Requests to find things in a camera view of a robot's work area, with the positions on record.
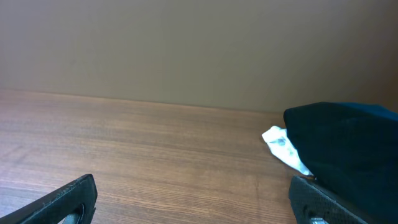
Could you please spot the black shorts garment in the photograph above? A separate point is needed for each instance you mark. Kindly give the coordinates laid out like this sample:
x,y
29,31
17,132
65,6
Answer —
x,y
352,149

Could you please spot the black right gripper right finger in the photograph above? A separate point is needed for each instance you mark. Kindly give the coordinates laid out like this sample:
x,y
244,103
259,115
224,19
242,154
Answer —
x,y
311,203

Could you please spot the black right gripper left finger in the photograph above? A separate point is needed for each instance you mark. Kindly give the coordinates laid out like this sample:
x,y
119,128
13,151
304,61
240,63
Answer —
x,y
71,203

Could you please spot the white printed cloth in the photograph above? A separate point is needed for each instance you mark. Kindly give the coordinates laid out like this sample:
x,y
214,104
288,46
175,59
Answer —
x,y
281,147

